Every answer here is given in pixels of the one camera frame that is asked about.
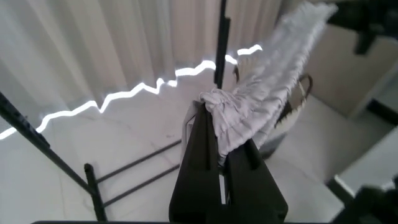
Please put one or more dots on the pale grey shorts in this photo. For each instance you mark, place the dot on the pale grey shorts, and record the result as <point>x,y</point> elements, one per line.
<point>255,102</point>

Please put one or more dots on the black clothes rack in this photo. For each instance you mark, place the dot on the black clothes rack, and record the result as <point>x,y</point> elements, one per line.
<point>222,46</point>

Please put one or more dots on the white laundry basket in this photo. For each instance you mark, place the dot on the white laundry basket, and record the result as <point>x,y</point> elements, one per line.
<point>290,116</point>

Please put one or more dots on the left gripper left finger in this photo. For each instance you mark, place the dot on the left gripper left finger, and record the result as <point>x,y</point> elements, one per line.
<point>196,180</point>

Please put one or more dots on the beige partition panel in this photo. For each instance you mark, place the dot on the beige partition panel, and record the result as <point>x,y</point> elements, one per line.
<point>339,71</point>

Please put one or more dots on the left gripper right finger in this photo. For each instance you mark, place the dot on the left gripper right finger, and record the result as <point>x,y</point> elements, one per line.
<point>252,186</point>

